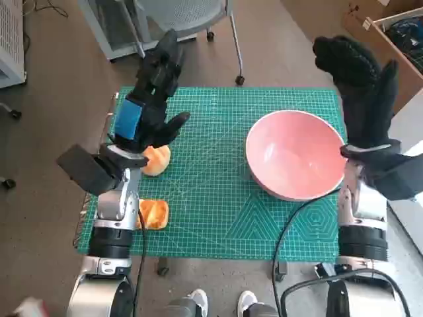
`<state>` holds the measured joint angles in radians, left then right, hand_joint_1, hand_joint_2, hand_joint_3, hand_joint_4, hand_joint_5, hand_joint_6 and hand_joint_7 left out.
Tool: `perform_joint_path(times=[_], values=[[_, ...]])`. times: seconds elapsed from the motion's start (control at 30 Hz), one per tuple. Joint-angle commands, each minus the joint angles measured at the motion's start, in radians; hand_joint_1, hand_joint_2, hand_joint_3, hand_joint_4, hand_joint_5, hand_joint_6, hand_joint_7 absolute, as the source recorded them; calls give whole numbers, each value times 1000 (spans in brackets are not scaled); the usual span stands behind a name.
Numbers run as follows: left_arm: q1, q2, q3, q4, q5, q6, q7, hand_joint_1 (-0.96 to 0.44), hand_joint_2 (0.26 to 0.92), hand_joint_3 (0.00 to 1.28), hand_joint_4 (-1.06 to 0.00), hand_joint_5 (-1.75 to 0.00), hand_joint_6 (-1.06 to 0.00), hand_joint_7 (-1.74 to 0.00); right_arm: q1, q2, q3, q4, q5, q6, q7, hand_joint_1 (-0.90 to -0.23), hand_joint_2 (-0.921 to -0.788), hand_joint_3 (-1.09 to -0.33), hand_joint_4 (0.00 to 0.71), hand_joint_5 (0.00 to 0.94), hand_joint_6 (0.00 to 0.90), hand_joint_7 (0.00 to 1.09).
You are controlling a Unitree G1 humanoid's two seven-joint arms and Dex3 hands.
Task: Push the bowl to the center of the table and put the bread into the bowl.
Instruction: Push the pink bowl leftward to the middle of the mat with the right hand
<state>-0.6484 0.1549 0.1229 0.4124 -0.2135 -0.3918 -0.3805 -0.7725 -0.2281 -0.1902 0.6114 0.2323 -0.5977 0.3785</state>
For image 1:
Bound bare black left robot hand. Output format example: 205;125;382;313
107;28;192;155

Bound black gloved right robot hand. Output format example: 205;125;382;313
312;35;401;149

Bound round toy bread bun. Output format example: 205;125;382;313
141;145;172;178

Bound pink bowl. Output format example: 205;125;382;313
245;110;348;202

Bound rectangular toy bread loaf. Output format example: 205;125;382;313
137;199;170;230

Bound wooden crate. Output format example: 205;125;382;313
363;15;423;115

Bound white desk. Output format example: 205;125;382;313
386;95;423;255

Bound brown cardboard box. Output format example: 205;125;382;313
342;0;423;42

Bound white grey cabinet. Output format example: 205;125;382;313
77;0;198;62

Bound grey mesh office chair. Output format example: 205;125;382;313
135;0;245;85

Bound green cutting mat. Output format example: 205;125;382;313
77;87;348;262

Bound office chair base with casters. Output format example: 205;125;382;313
0;101;22;190

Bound white perforated metal unit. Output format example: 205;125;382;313
0;0;27;88

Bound white shoe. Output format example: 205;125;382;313
237;290;258;317
186;289;209;317

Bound dark grey leg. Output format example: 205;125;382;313
246;302;280;317
163;297;199;317

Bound tangle of dark cables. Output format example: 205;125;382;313
385;18;423;72

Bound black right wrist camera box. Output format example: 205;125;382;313
362;145;423;201

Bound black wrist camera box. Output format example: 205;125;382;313
362;145;423;201
56;143;122;196

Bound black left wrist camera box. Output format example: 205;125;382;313
56;143;122;196

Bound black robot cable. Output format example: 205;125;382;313
271;187;341;317
280;268;412;317
127;207;148;317

